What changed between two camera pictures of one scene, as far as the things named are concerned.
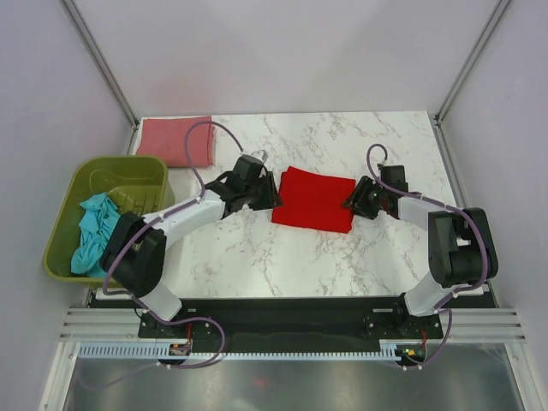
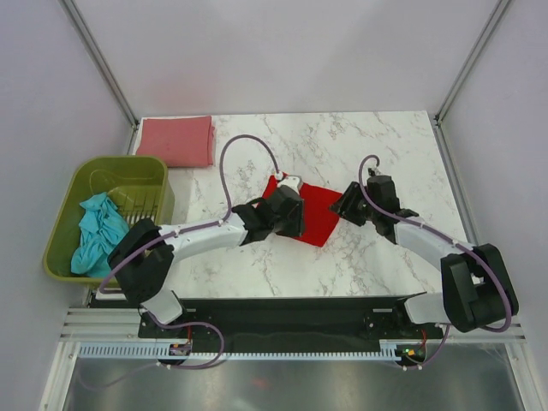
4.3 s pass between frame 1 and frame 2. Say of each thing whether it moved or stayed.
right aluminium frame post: stayed
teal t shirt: stayed
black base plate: stayed
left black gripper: moved
